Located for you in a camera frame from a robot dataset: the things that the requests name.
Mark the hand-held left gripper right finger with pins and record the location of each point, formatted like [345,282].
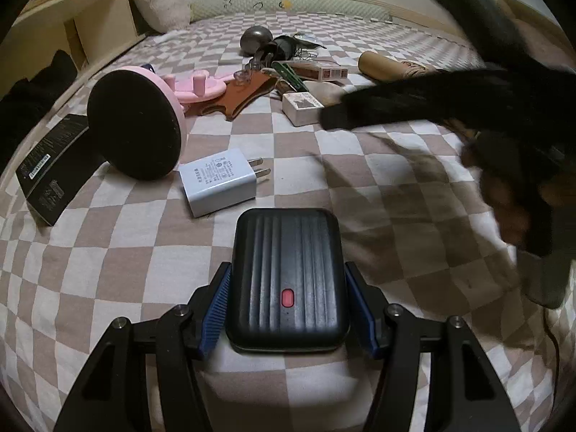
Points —
[362,310]

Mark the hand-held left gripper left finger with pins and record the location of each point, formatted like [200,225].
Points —
[216,306]

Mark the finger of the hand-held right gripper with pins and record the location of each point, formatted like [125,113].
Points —
[396,99]

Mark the black ribbed power bank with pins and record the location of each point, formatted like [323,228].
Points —
[288,274]

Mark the white charger plug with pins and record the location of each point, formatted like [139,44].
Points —
[216,180]

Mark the person's right hand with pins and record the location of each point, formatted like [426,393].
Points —
[513,207]

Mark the cardboard tube with twine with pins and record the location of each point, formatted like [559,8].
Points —
[378,65]

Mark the beige stone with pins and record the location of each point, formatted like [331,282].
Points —
[332,92]

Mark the pink card box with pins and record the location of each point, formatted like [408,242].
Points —
[315,72]

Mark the small white box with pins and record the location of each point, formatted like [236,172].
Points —
[301,108]

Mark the checkered blanket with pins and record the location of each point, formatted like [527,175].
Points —
[405,216]

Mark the green clothespin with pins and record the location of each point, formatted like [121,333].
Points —
[290,78]

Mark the small blue white packet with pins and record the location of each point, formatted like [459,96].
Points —
[305,36]

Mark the black cylinder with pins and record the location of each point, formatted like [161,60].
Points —
[283,47]

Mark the dark metal ball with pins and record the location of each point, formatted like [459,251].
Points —
[256,39]

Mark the long green bolster pillow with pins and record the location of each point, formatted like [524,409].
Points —
[270,5]

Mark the brown leather piece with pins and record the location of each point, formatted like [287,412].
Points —
[238,96]

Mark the pink rabbit stand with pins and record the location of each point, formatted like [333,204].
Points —
[130,126]

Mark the flat black box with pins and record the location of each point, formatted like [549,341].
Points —
[49,166]

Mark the white paper packet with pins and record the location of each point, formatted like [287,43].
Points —
[168,38]

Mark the black cloth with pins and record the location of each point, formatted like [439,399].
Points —
[31,94]

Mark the wooden bedside shelf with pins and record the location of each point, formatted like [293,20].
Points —
[103,18]

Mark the wooden headboard rail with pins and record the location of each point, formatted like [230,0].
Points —
[396,11]

